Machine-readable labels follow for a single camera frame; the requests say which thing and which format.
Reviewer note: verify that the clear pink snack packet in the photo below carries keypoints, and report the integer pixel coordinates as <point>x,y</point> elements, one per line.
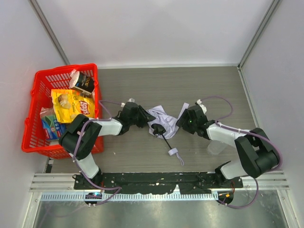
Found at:
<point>46,112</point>

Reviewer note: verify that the red plastic basket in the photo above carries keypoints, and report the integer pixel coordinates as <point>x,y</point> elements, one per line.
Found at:
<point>34,139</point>

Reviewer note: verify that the blue snack packet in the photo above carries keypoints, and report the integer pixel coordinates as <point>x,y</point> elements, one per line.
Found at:
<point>52,128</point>

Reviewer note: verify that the black and white carton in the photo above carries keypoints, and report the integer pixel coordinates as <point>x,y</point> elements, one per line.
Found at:
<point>81,82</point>

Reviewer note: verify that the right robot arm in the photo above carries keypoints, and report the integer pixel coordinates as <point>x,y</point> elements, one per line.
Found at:
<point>256,153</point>

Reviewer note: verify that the lavender folding umbrella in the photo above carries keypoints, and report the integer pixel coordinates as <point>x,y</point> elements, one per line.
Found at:
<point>165,127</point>

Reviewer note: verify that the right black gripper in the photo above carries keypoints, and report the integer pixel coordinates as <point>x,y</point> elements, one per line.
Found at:
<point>186,119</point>

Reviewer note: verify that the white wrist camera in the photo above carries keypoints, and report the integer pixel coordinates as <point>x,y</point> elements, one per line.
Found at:
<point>202,106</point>
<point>129,100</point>

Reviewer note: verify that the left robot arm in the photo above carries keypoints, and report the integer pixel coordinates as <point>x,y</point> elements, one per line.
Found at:
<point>80,136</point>

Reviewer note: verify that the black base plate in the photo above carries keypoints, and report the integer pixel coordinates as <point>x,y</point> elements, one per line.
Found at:
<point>165,182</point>

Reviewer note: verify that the white slotted cable duct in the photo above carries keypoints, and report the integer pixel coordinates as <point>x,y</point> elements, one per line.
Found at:
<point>84,196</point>

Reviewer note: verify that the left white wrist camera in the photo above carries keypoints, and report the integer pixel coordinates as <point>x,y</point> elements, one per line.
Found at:
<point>129,100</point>

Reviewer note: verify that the clear plastic water bottle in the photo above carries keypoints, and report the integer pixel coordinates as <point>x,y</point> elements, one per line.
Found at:
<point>216,147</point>

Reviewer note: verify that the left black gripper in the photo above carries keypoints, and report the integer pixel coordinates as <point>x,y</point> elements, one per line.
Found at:
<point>140,115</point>

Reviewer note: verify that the yellow Lay's chips bag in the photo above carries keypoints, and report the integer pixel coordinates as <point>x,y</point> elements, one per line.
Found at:
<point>68,104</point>

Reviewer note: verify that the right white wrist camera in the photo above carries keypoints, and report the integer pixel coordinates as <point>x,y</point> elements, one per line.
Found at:
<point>202,106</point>

